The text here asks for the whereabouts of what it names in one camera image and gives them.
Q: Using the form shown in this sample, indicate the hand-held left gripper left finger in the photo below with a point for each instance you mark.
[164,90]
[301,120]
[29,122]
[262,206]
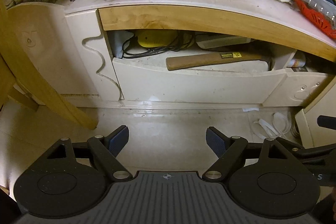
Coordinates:
[119,140]

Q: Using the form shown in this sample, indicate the white can with orange label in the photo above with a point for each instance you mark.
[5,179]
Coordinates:
[298,61]

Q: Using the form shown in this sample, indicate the clear plastic packaging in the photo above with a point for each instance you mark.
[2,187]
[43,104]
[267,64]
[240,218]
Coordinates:
[320,2]

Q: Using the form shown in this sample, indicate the yellow plastic device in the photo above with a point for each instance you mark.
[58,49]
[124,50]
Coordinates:
[155,39]

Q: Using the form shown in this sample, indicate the white vented device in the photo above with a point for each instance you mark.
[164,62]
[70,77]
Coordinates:
[223,42]

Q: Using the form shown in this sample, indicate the orange plastic basket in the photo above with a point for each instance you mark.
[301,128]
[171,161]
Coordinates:
[315,16]

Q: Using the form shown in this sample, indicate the cream dresser with wooden trim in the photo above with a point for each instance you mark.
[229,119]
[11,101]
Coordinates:
[183,16]

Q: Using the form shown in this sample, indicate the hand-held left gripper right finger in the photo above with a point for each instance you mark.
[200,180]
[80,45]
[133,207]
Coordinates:
[215,142]

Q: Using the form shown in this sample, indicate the cream side cabinet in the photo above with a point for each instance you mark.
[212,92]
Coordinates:
[315,111]

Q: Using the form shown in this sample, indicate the cream door with metal knob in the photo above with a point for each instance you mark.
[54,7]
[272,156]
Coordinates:
[283,90]

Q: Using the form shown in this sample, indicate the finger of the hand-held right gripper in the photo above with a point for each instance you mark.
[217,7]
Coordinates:
[326,123]
[291,146]

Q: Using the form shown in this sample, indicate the cream cabinet door with knob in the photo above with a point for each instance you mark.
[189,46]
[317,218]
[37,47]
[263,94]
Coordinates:
[39,56]

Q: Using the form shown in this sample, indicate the cream wavy-edged cabinet panel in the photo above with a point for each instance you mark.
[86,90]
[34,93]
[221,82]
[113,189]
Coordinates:
[86,69]

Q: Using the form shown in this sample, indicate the white paper scrap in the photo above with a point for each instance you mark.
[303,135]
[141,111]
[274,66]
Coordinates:
[246,109]

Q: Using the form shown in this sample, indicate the cream drawer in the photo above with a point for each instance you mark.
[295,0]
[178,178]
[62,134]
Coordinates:
[194,85]

